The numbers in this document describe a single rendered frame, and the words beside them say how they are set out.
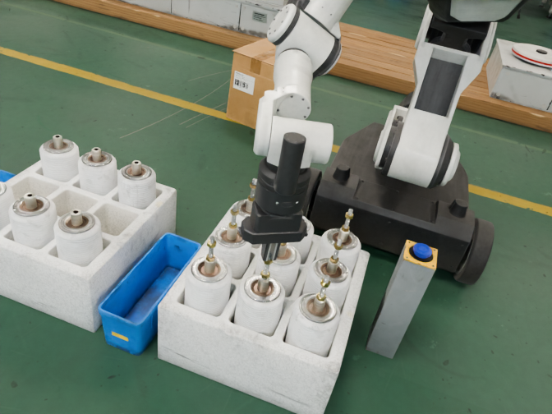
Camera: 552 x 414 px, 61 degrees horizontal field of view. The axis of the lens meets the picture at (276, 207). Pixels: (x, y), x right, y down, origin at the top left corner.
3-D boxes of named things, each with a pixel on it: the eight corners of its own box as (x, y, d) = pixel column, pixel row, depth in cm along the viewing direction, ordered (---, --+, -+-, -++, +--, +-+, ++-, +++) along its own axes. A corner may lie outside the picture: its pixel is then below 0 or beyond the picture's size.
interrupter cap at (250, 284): (259, 309, 92) (260, 306, 91) (236, 285, 96) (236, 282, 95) (287, 293, 96) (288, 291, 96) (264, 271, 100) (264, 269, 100)
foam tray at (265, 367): (225, 255, 139) (231, 206, 128) (353, 299, 132) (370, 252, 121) (157, 358, 108) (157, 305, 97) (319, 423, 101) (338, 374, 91)
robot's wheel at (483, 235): (453, 253, 156) (476, 204, 144) (468, 257, 155) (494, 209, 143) (451, 293, 140) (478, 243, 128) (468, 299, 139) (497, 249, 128)
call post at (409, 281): (369, 328, 124) (406, 240, 106) (395, 338, 123) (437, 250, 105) (365, 349, 119) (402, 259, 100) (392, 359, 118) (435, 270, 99)
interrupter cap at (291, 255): (298, 267, 103) (298, 264, 103) (264, 264, 102) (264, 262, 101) (295, 244, 109) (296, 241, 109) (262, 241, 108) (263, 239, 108)
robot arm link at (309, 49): (258, 98, 82) (264, 40, 95) (302, 128, 87) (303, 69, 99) (297, 57, 76) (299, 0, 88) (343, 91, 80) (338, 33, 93)
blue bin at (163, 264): (165, 263, 132) (166, 231, 125) (201, 277, 130) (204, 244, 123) (98, 343, 109) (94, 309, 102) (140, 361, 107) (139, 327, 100)
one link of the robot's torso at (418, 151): (372, 176, 129) (423, 16, 131) (436, 195, 126) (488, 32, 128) (374, 166, 114) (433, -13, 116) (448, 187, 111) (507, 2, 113)
